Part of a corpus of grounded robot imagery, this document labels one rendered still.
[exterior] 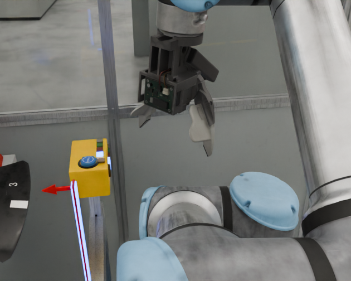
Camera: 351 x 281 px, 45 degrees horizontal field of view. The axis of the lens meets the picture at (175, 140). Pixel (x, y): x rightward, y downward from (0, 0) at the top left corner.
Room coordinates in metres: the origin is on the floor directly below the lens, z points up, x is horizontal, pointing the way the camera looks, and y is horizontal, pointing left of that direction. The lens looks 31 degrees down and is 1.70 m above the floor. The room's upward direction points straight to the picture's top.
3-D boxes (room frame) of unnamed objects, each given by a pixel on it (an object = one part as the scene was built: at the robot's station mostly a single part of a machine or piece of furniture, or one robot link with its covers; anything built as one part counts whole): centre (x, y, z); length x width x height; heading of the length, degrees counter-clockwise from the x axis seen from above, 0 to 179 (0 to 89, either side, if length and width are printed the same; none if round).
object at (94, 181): (0.97, 0.24, 1.02); 0.16 x 0.10 x 0.11; 9
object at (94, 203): (0.97, 0.24, 0.92); 0.03 x 0.03 x 0.12; 9
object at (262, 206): (0.56, -0.14, 1.21); 0.13 x 0.12 x 0.14; 92
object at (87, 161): (0.93, 0.23, 1.08); 0.04 x 0.04 x 0.02
